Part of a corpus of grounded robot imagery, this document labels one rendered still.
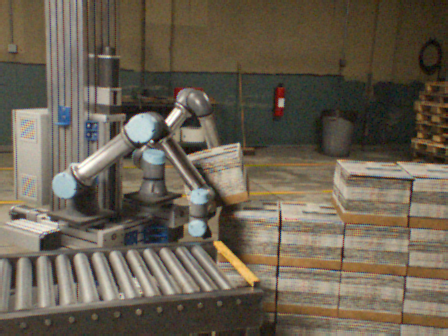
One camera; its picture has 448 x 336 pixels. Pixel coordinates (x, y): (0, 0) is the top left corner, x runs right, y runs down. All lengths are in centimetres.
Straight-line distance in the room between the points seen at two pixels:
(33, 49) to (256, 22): 346
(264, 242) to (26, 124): 132
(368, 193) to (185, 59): 688
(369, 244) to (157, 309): 124
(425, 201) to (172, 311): 136
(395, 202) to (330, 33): 769
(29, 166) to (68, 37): 69
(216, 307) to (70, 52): 151
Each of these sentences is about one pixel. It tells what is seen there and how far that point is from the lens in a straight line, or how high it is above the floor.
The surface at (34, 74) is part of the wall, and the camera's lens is 900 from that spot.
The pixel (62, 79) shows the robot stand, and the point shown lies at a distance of 294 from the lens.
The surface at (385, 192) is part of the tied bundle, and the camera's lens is 272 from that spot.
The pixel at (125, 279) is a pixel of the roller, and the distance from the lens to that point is 202.
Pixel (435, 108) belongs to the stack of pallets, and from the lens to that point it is 916.
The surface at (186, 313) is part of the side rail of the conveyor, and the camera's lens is 189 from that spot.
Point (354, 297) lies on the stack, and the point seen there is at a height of 48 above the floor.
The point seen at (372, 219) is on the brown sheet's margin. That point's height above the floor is 86.
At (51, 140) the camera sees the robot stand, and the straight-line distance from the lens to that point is 304.
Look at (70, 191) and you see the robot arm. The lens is 252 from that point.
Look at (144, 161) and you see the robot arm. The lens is 304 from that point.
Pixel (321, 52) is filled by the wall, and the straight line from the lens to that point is 1018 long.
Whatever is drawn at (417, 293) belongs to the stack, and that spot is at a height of 52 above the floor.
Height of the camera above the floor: 155
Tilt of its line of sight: 11 degrees down
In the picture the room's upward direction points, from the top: 3 degrees clockwise
